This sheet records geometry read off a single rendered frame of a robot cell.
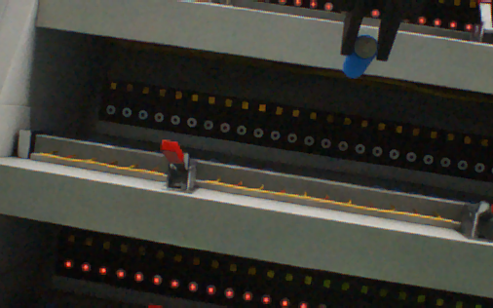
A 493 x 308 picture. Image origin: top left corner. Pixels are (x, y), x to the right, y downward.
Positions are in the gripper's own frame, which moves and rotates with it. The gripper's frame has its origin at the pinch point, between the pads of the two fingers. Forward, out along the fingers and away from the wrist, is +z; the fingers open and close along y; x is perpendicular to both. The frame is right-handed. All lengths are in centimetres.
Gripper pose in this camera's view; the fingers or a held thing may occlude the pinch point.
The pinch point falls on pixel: (375, 9)
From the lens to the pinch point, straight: 36.6
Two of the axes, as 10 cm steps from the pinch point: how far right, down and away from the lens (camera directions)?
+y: -9.9, -1.6, 0.6
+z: -0.2, 4.4, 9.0
